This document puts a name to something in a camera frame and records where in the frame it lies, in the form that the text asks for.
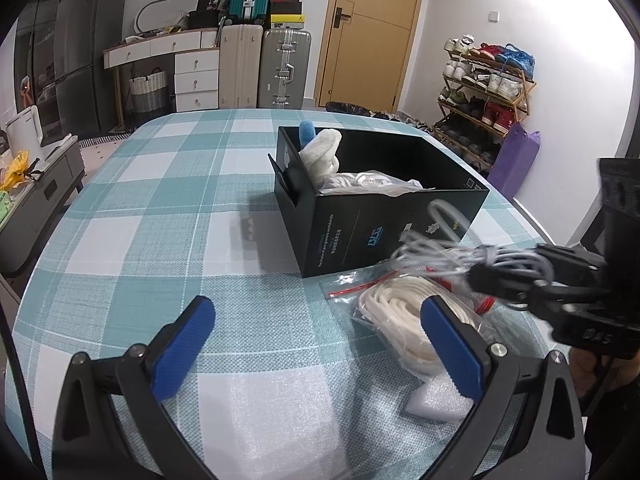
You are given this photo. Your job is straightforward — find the plastic bag of white cord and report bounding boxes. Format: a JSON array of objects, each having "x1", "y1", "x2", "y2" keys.
[{"x1": 320, "y1": 170, "x2": 436, "y2": 198}]

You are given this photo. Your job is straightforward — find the pile of loose shoes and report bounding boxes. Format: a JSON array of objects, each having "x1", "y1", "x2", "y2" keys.
[{"x1": 367, "y1": 109, "x2": 433, "y2": 134}]

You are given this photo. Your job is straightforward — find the wooden door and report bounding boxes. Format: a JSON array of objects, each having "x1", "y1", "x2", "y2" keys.
[{"x1": 314, "y1": 0, "x2": 430, "y2": 111}]

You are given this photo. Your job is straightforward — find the black storage box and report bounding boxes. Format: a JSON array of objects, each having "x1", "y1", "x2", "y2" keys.
[{"x1": 267, "y1": 125, "x2": 491, "y2": 278}]

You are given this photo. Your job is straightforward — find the beige suitcase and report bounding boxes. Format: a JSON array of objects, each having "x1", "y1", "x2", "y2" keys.
[{"x1": 219, "y1": 24, "x2": 264, "y2": 109}]

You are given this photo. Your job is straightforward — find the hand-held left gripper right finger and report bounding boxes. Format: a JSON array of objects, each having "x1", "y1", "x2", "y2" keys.
[{"x1": 420, "y1": 295, "x2": 586, "y2": 480}]

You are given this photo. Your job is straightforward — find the white foam sheet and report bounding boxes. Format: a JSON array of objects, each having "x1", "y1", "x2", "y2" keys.
[{"x1": 404, "y1": 370, "x2": 476, "y2": 423}]

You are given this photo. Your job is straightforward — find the dark glass cabinet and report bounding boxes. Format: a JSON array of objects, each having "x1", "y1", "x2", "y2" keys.
[{"x1": 12, "y1": 0, "x2": 63, "y2": 146}]

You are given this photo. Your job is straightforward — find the white cable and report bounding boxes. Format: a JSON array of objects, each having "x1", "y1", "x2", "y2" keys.
[{"x1": 390, "y1": 199, "x2": 556, "y2": 306}]

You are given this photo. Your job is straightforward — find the yellow plastic bag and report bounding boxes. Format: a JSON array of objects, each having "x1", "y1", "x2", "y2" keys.
[{"x1": 0, "y1": 150, "x2": 34, "y2": 191}]

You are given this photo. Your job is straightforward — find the person's right hand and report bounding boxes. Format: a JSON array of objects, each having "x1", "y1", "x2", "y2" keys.
[{"x1": 569, "y1": 347, "x2": 608, "y2": 406}]

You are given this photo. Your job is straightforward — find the silver suitcase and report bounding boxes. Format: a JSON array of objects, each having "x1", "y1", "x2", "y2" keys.
[{"x1": 258, "y1": 27, "x2": 312, "y2": 109}]

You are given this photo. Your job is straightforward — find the grey refrigerator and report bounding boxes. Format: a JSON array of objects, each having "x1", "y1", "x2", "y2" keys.
[{"x1": 52, "y1": 0, "x2": 128, "y2": 136}]

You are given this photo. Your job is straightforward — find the oval metal frame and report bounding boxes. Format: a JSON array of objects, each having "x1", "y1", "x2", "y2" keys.
[{"x1": 136, "y1": 0, "x2": 198, "y2": 36}]

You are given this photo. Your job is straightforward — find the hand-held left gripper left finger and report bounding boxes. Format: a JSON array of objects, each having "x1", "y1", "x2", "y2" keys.
[{"x1": 52, "y1": 296, "x2": 217, "y2": 480}]

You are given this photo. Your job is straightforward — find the yellow black shoe box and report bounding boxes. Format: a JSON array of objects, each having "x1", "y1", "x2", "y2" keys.
[{"x1": 270, "y1": 12, "x2": 306, "y2": 31}]

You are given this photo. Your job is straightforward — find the grey TV cabinet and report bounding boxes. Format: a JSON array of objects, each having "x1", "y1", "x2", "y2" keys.
[{"x1": 0, "y1": 135, "x2": 86, "y2": 276}]

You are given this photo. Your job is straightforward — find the white fabric bundle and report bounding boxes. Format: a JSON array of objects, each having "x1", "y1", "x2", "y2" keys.
[{"x1": 299, "y1": 129, "x2": 343, "y2": 191}]

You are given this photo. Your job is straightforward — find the black fabric case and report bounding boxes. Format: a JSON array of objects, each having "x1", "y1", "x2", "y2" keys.
[{"x1": 187, "y1": 10, "x2": 221, "y2": 31}]

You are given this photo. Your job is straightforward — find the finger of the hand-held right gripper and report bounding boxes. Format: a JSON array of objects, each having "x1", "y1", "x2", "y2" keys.
[
  {"x1": 536, "y1": 242, "x2": 608, "y2": 281},
  {"x1": 467, "y1": 260, "x2": 551, "y2": 306}
]

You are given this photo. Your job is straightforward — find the white desk with drawers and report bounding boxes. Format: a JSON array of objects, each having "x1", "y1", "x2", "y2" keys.
[{"x1": 103, "y1": 27, "x2": 222, "y2": 133}]

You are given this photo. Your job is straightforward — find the purple bag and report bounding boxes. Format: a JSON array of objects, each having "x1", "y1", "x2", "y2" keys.
[{"x1": 487, "y1": 121, "x2": 542, "y2": 201}]

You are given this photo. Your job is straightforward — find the zip bag of cream rope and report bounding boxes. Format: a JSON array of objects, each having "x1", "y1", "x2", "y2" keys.
[{"x1": 320, "y1": 270, "x2": 496, "y2": 376}]

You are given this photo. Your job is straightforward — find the striped rug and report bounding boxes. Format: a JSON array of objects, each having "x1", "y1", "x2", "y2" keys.
[{"x1": 80, "y1": 132, "x2": 135, "y2": 149}]

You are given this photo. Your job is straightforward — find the wooden shoe rack with shoes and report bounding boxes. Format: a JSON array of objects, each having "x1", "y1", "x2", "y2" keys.
[{"x1": 432, "y1": 35, "x2": 537, "y2": 166}]

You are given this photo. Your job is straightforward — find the woven basket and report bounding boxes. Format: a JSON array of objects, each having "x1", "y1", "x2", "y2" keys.
[{"x1": 128, "y1": 69, "x2": 168, "y2": 116}]

